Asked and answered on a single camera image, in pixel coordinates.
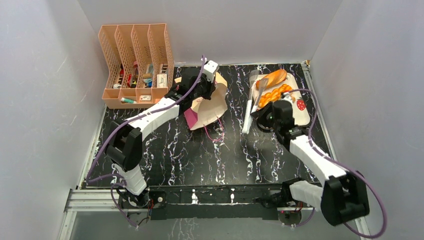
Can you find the pink and tan paper bag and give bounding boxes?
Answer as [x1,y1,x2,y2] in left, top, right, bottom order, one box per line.
[184,72,228,131]

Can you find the orange braided fake bread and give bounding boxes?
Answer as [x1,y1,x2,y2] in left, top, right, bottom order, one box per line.
[258,84,293,109]

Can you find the metal tongs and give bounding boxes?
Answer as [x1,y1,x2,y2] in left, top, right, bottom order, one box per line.
[241,69,268,135]

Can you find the long orange fake baguette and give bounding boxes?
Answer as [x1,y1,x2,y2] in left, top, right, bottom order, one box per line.
[255,69,287,90]

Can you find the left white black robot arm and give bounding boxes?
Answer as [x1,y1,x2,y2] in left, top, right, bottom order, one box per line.
[105,73,216,208]

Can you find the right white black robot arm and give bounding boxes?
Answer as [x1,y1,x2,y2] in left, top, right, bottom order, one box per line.
[251,100,370,226]

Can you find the white strawberry print tray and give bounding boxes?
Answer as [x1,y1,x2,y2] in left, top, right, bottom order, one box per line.
[254,73,311,126]

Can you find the small white box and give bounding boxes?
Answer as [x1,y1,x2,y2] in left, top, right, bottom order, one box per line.
[156,73,168,88]

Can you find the red bottle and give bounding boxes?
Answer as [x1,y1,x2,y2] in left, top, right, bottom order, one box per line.
[133,61,139,76]

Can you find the peach plastic file organizer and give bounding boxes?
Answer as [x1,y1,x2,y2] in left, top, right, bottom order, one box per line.
[98,23,175,109]

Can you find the green white tube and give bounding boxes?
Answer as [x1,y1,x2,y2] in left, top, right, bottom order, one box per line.
[120,97,137,104]

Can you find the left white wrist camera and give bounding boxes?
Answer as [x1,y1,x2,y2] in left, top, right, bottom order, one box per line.
[202,60,220,83]

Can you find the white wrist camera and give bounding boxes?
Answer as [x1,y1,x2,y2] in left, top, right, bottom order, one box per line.
[281,92,296,105]
[202,60,220,83]

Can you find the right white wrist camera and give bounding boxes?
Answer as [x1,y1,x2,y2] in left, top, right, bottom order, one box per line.
[281,92,296,105]

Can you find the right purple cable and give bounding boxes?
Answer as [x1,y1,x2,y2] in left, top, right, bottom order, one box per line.
[283,88,388,239]

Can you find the purple cable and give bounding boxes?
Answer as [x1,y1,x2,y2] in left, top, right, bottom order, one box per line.
[85,54,207,229]
[283,88,388,239]

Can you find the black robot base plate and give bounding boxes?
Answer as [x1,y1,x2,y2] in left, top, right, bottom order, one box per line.
[117,185,314,222]

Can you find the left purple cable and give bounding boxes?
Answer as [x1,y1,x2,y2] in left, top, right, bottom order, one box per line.
[85,54,207,229]

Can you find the aluminium frame rail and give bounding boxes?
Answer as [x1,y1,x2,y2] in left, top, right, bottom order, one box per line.
[58,187,373,240]

